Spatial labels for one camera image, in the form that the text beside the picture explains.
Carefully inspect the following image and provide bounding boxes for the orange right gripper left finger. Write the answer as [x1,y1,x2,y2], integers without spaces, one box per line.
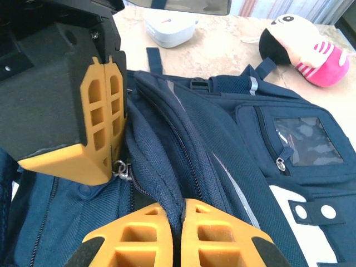
[62,202,175,267]

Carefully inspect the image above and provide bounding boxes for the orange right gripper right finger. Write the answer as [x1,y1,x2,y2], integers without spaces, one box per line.
[180,199,293,267]

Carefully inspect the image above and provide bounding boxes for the navy blue student backpack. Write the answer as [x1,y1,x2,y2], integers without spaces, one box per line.
[0,47,356,267]

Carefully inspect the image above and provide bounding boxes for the pink plush doll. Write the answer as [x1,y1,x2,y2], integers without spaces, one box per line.
[258,13,350,88]

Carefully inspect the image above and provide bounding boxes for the white rounded plastic box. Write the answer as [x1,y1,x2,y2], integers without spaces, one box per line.
[144,12,199,49]

